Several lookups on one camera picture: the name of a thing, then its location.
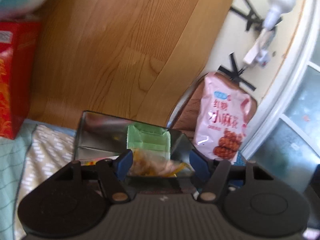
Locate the wooden headboard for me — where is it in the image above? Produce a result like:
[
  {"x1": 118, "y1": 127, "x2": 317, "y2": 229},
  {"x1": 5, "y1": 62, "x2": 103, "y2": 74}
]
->
[{"x1": 28, "y1": 0, "x2": 233, "y2": 128}]

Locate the pink fried twist bag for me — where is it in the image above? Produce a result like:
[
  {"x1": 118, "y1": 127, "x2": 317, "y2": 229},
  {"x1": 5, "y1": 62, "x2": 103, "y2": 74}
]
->
[{"x1": 193, "y1": 72, "x2": 257, "y2": 163}]

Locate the pink snack stick packet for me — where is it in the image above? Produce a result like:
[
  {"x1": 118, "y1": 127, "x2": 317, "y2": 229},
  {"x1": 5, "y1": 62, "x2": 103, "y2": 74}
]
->
[{"x1": 79, "y1": 155, "x2": 118, "y2": 166}]

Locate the black sheep print box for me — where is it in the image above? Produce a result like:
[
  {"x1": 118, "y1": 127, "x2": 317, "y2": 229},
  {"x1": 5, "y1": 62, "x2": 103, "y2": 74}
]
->
[{"x1": 74, "y1": 110, "x2": 199, "y2": 196}]

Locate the patterned bed sheet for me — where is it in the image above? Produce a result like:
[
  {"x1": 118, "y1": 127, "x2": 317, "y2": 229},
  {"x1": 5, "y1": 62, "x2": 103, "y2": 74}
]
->
[{"x1": 1, "y1": 120, "x2": 75, "y2": 239}]

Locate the nut snack gold-edged packet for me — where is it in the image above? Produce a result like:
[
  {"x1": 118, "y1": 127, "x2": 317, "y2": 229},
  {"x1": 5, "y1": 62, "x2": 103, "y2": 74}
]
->
[{"x1": 128, "y1": 149, "x2": 193, "y2": 178}]

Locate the light green snack packet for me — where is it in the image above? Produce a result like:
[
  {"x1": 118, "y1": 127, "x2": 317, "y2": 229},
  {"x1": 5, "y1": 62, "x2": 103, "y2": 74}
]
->
[{"x1": 126, "y1": 123, "x2": 171, "y2": 160}]

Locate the red gift box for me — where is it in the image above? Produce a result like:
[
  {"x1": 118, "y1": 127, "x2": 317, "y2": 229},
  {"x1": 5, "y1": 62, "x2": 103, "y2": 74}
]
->
[{"x1": 0, "y1": 21, "x2": 41, "y2": 140}]

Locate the white lamp plug adapter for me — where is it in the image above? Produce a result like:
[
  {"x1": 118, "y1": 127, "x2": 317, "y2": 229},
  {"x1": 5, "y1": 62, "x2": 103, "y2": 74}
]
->
[{"x1": 263, "y1": 0, "x2": 297, "y2": 31}]

